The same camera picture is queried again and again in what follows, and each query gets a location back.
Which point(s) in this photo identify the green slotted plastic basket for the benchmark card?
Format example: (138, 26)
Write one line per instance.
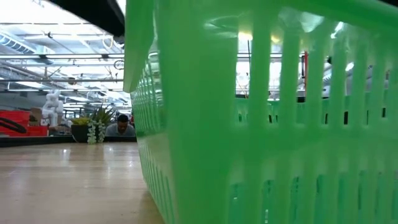
(199, 124)

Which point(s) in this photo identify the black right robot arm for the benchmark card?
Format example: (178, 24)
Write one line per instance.
(390, 2)

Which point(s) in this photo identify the green spiky plant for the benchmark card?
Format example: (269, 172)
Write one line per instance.
(101, 114)

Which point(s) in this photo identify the person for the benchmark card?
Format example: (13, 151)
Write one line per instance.
(121, 126)

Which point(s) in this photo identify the brown cardboard box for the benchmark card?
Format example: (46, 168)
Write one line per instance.
(36, 113)

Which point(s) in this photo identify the white flower garland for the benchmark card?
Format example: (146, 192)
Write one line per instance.
(91, 132)

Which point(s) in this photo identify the black plant pot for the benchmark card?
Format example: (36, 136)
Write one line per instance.
(79, 133)

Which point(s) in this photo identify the red storage box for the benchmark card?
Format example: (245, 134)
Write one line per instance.
(15, 115)

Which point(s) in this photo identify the red vertical pole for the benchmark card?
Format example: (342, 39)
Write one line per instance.
(306, 71)

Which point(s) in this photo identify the long ceiling light rail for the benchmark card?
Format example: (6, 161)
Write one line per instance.
(62, 56)

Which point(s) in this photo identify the black table edge rail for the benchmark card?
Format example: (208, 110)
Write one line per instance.
(34, 141)

